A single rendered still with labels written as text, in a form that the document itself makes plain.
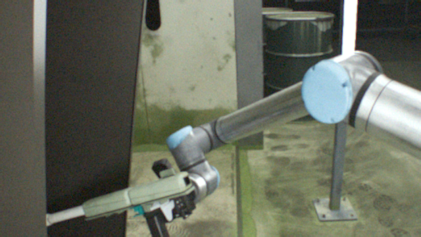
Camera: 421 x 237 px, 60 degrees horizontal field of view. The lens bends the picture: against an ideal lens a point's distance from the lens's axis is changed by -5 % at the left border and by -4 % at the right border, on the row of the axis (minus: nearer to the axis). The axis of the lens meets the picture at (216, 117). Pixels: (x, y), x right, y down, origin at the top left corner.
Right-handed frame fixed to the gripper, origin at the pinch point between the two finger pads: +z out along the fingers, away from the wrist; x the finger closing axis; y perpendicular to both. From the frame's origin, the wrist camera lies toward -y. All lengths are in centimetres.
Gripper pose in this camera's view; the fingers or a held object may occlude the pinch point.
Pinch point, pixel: (146, 206)
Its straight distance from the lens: 91.7
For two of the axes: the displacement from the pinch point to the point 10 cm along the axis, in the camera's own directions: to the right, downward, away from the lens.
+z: -3.6, 0.9, -9.3
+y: 3.3, 9.4, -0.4
